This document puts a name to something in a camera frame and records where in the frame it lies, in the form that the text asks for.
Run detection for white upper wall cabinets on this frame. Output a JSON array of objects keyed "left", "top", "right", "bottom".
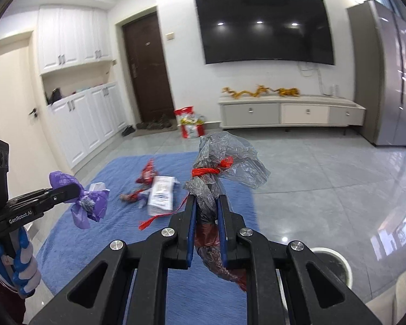
[{"left": 37, "top": 5, "right": 112, "bottom": 75}]

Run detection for blue white gloved left hand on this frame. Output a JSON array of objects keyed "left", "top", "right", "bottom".
[{"left": 0, "top": 227, "right": 41, "bottom": 299}]

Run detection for white printed paper packet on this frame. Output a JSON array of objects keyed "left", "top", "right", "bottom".
[{"left": 147, "top": 176, "right": 179, "bottom": 216}]

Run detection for blue shaggy rug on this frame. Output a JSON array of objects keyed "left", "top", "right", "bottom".
[{"left": 36, "top": 155, "right": 246, "bottom": 324}]

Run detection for black wall television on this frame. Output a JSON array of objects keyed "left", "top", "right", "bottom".
[{"left": 195, "top": 0, "right": 335, "bottom": 65}]

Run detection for red snack bag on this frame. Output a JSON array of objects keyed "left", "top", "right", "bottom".
[{"left": 136, "top": 158, "right": 158, "bottom": 186}]

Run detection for purple wrapper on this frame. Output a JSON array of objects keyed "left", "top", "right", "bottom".
[{"left": 49, "top": 171, "right": 110, "bottom": 230}]

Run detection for white TV cabinet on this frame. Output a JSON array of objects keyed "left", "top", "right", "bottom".
[{"left": 218, "top": 95, "right": 366, "bottom": 129}]

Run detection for cream interior door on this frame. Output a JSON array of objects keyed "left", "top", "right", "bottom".
[{"left": 0, "top": 40, "right": 58, "bottom": 197}]

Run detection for dark red left sleeve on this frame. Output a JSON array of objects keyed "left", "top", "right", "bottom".
[{"left": 0, "top": 283, "right": 26, "bottom": 324}]

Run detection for dark brown entrance door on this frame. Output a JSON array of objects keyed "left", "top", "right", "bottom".
[{"left": 122, "top": 12, "right": 175, "bottom": 122}]

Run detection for grey double-door refrigerator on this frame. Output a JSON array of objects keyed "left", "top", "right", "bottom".
[{"left": 348, "top": 0, "right": 406, "bottom": 147}]

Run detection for red white gift bag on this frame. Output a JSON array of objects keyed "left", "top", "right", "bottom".
[{"left": 174, "top": 106, "right": 205, "bottom": 139}]

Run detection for crumpled white tissue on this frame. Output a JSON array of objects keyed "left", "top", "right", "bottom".
[{"left": 89, "top": 182, "right": 108, "bottom": 191}]

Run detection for yellow dragon garland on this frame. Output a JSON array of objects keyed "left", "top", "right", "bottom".
[{"left": 221, "top": 85, "right": 301, "bottom": 99}]

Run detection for white lower shoe cabinet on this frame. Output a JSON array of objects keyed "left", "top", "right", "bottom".
[{"left": 47, "top": 82, "right": 127, "bottom": 169}]

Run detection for shoes on door mat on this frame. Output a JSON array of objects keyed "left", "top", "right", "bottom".
[{"left": 121, "top": 114, "right": 176, "bottom": 137}]

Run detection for grey bag with red string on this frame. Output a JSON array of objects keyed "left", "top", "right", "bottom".
[{"left": 138, "top": 131, "right": 271, "bottom": 292}]

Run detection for red crumpled wrapper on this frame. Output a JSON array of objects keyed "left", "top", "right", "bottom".
[{"left": 119, "top": 188, "right": 151, "bottom": 208}]

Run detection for white round trash bin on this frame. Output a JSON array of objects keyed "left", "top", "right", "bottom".
[{"left": 311, "top": 247, "right": 353, "bottom": 289}]

